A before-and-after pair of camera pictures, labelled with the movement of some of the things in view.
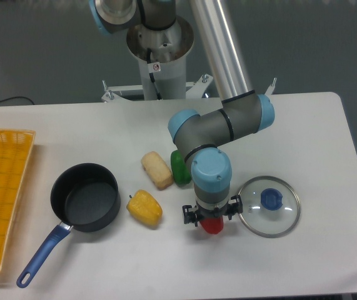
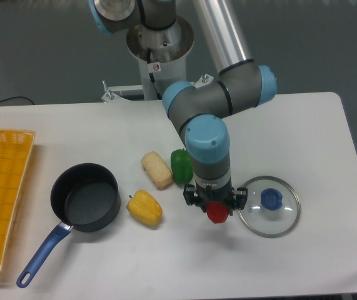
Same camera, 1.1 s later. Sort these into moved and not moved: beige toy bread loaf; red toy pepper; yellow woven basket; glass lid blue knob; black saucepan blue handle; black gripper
Moved: black gripper; red toy pepper
Not moved: yellow woven basket; glass lid blue knob; black saucepan blue handle; beige toy bread loaf
